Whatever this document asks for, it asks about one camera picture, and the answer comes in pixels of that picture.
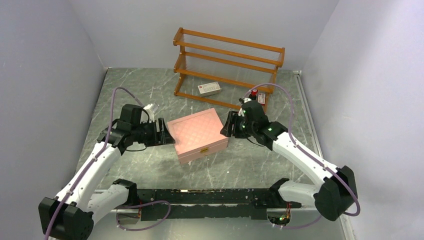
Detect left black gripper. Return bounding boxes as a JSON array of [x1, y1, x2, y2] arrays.
[[131, 117, 176, 147]]

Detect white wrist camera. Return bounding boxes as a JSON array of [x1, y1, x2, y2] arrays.
[[141, 103, 159, 123], [238, 97, 252, 117]]

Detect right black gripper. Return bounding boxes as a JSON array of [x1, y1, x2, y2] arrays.
[[220, 110, 256, 139]]

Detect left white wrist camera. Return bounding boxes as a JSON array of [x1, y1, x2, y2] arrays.
[[141, 103, 159, 123]]

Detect pink jewelry box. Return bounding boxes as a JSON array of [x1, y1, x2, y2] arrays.
[[167, 108, 229, 165]]

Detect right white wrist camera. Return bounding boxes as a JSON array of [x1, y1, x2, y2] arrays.
[[238, 97, 252, 117]]

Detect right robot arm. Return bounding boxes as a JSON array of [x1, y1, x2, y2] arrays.
[[220, 98, 361, 221]]

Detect wooden two-tier shelf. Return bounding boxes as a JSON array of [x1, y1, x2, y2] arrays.
[[172, 27, 286, 109]]

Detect white red cardboard box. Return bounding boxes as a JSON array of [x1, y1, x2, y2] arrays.
[[197, 81, 222, 97]]

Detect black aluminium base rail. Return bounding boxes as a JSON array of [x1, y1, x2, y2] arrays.
[[84, 188, 332, 221]]

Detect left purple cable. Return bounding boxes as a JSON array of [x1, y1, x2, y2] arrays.
[[43, 87, 145, 240]]

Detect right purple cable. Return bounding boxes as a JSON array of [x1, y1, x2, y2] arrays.
[[243, 82, 361, 229]]

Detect small red white box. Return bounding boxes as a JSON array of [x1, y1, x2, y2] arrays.
[[256, 92, 267, 106]]

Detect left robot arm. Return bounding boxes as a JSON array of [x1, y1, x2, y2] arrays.
[[38, 103, 175, 240]]

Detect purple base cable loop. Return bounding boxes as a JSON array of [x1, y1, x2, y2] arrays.
[[115, 200, 172, 232]]

